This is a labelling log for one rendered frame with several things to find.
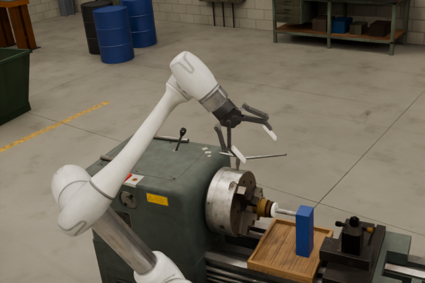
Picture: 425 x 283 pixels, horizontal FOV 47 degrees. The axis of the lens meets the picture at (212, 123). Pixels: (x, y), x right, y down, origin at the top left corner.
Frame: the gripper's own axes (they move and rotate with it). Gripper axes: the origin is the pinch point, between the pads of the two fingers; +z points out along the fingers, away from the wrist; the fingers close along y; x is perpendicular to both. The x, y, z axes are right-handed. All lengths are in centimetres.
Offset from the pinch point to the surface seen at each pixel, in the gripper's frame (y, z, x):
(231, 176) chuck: 33, 18, -45
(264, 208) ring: 30, 38, -40
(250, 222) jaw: 40, 39, -41
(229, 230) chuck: 47, 34, -34
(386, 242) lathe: -3, 84, -40
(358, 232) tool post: -2, 59, -19
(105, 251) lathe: 112, 11, -47
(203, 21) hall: 184, -16, -898
